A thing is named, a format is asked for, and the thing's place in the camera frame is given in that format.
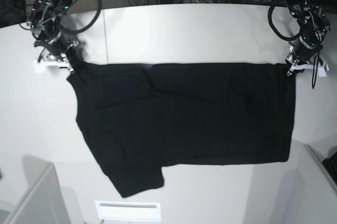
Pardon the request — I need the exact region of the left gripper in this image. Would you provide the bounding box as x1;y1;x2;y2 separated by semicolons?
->
285;39;320;76

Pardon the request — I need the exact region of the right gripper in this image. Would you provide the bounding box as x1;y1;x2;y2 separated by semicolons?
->
34;33;84;73

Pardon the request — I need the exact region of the black T-shirt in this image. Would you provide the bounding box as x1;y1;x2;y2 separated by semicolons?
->
67;63;296;198

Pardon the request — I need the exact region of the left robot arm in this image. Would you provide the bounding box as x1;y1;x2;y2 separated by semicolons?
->
267;0;331;77

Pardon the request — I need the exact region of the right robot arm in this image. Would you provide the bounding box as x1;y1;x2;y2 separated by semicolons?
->
26;0;102;74

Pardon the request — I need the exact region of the black keyboard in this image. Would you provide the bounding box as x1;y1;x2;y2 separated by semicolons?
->
323;152;337;182

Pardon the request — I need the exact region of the white right partition panel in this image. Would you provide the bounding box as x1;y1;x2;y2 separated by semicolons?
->
270;145;336;224

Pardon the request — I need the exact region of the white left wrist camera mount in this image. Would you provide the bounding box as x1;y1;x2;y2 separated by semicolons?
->
286;61;330;77

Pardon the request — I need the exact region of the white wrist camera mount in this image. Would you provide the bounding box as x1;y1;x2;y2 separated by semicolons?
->
286;61;330;77
33;59;68;73

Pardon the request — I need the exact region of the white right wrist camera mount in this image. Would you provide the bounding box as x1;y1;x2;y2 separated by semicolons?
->
33;59;68;73

